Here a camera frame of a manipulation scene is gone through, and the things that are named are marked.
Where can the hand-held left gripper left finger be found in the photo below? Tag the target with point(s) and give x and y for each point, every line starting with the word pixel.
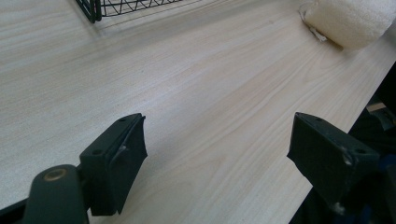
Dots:
pixel 113 161

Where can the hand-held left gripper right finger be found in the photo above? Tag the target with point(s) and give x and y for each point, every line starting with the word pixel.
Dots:
pixel 330 161

